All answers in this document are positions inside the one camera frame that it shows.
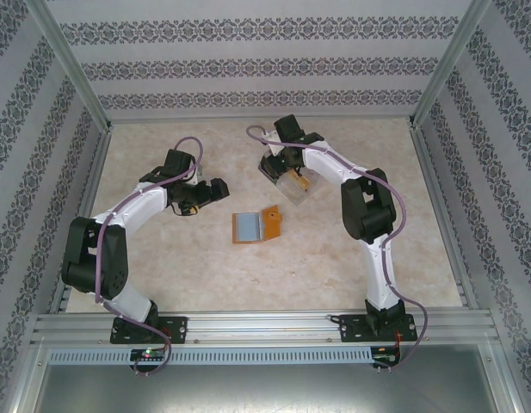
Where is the orange leather card holder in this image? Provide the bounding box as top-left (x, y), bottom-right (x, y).
top-left (231, 205), bottom-right (285, 245)

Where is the gold credit card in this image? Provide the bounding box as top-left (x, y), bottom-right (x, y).
top-left (290, 170), bottom-right (312, 192)

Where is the clear acrylic organizer box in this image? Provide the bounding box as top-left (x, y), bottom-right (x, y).
top-left (258, 148), bottom-right (323, 207)

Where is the grey metal sheet panel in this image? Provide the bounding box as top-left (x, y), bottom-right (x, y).
top-left (32, 363), bottom-right (507, 413)

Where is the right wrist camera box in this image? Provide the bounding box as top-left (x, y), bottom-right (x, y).
top-left (264, 133), bottom-right (284, 157)

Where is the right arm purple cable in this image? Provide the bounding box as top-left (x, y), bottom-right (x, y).
top-left (245, 124), bottom-right (429, 373)

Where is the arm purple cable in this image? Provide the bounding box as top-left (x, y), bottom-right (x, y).
top-left (94, 136), bottom-right (205, 378)
top-left (245, 124), bottom-right (429, 373)

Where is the aluminium table side rail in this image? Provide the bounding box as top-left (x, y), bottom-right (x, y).
top-left (409, 126), bottom-right (479, 311)
top-left (49, 126), bottom-right (114, 313)

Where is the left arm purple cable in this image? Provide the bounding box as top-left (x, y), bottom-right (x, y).
top-left (94, 136), bottom-right (205, 378)

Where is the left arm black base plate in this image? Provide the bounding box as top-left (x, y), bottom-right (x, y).
top-left (109, 316), bottom-right (188, 345)

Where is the aluminium mounting rail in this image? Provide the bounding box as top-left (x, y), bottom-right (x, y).
top-left (30, 310), bottom-right (494, 345)

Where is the aluminium frame post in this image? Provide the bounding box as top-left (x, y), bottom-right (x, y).
top-left (409, 0), bottom-right (494, 128)
top-left (26, 0), bottom-right (114, 130)

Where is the slotted grey cable duct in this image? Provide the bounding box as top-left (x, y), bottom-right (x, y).
top-left (47, 347), bottom-right (374, 366)

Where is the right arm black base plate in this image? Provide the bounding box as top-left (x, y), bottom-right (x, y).
top-left (338, 313), bottom-right (419, 343)

